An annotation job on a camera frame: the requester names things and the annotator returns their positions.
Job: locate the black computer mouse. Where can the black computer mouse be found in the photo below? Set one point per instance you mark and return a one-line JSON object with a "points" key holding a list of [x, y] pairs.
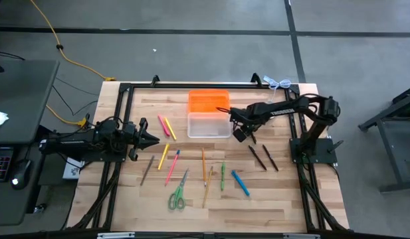
{"points": [[21, 172]]}

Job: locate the black computer desk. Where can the black computer desk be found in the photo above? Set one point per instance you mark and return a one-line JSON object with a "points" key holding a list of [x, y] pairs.
{"points": [[25, 99]]}

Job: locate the clear plastic supply box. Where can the clear plastic supply box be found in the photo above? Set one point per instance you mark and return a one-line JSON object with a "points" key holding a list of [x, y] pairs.
{"points": [[208, 126]]}

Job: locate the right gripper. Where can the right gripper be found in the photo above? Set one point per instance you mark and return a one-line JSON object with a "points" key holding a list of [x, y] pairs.
{"points": [[244, 117]]}

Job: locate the black aluminium table frame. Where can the black aluminium table frame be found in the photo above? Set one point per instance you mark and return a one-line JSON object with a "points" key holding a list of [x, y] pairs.
{"points": [[204, 85]]}

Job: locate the black side table frame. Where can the black side table frame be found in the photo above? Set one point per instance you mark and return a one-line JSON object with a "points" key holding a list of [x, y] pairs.
{"points": [[400, 186]]}

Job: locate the white printed box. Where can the white printed box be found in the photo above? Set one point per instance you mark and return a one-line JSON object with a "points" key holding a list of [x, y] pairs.
{"points": [[71, 170]]}

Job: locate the orange plastic box lid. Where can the orange plastic box lid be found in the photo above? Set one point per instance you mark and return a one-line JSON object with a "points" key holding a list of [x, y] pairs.
{"points": [[208, 101]]}

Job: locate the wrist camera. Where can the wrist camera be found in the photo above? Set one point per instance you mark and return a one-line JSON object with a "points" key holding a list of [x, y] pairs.
{"points": [[240, 135], [130, 127]]}

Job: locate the pink highlighter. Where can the pink highlighter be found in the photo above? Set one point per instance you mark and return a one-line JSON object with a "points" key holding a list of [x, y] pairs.
{"points": [[163, 125]]}

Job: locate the orange pencil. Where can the orange pencil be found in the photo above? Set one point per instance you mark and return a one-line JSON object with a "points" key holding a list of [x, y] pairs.
{"points": [[204, 166]]}

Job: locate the silver bracket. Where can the silver bracket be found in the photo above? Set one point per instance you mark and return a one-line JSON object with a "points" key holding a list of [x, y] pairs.
{"points": [[301, 236], [115, 235]]}

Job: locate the blue marker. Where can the blue marker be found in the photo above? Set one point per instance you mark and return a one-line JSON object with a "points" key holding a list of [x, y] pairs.
{"points": [[240, 183]]}

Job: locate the black pen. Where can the black pen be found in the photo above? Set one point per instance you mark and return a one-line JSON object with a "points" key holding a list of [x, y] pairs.
{"points": [[253, 138], [270, 158], [257, 157]]}

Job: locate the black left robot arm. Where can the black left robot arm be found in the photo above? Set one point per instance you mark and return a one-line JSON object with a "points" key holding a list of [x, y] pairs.
{"points": [[68, 142]]}

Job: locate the backlit keyboard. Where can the backlit keyboard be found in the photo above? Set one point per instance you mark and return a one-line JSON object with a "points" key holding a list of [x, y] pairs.
{"points": [[2, 164]]}

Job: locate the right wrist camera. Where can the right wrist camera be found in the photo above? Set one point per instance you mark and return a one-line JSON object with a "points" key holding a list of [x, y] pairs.
{"points": [[240, 135]]}

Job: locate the grey pencil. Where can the grey pencil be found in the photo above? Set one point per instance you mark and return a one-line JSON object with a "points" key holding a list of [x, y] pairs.
{"points": [[147, 170]]}

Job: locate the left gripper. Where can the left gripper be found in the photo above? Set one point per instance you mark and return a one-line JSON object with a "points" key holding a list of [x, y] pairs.
{"points": [[140, 141]]}

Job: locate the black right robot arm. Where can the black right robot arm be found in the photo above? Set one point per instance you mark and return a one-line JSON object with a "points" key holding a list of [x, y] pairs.
{"points": [[284, 111]]}

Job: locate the pink pencil with blue cap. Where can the pink pencil with blue cap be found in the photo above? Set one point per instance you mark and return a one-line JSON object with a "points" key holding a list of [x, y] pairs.
{"points": [[172, 167]]}

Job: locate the desk caster wheel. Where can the desk caster wheel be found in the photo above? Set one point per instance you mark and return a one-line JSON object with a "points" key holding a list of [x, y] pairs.
{"points": [[40, 208]]}

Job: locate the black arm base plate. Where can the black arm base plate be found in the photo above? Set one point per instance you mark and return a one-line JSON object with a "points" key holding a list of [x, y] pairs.
{"points": [[101, 158], [324, 149]]}

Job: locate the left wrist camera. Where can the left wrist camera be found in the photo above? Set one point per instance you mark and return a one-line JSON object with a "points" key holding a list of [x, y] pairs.
{"points": [[130, 127]]}

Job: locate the yellow wooden pencil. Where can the yellow wooden pencil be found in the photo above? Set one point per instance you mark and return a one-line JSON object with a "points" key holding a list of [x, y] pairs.
{"points": [[207, 187]]}

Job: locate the green pen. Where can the green pen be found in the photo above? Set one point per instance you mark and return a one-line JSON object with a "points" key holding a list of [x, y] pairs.
{"points": [[223, 176]]}

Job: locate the yellow highlighter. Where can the yellow highlighter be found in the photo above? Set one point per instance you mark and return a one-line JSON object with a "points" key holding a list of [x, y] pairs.
{"points": [[163, 156], [170, 128]]}

